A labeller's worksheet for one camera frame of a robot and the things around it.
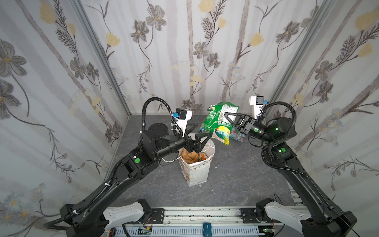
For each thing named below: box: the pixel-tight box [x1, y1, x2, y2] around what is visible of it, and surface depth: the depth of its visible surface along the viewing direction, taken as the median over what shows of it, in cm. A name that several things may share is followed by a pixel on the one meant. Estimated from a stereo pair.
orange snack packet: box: [181, 148, 209, 164], surface depth 88 cm
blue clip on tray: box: [203, 222, 213, 237], surface depth 70 cm
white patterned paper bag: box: [178, 137, 216, 188], surface depth 72 cm
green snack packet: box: [199, 101, 240, 146], surface depth 55 cm
